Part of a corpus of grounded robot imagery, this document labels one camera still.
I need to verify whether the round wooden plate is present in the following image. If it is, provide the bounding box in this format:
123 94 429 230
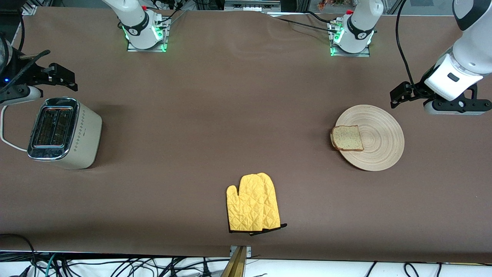
334 105 405 172

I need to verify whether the brown bread slice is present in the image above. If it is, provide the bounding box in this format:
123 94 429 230
331 125 364 152

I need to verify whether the beige chrome toaster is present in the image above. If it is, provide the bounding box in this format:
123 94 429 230
27 97 103 170

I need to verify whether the brown table cover sheet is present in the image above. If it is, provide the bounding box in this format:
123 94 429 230
0 6 492 264

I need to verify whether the yellow quilted oven mitt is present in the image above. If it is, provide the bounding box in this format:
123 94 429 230
226 174 269 234
256 173 288 236

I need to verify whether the gold aluminium profile beam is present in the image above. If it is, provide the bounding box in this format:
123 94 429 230
221 246 247 277

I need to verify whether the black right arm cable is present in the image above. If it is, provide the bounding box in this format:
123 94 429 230
15 11 27 54

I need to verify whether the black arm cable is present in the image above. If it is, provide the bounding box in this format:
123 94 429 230
395 0 417 89
15 11 27 54

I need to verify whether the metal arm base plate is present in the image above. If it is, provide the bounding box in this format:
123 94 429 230
330 19 371 58
127 17 170 53

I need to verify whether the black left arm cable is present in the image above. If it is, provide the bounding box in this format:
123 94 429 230
395 0 417 89

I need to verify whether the white toaster power cable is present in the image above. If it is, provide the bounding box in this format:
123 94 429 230
0 105 29 152

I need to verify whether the black base cable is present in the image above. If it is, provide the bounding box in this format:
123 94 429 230
269 15 339 35

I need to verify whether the black looped cable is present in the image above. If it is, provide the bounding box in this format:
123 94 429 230
0 233 37 266

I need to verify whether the grey metal frame box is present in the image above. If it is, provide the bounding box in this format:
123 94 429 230
224 0 282 12

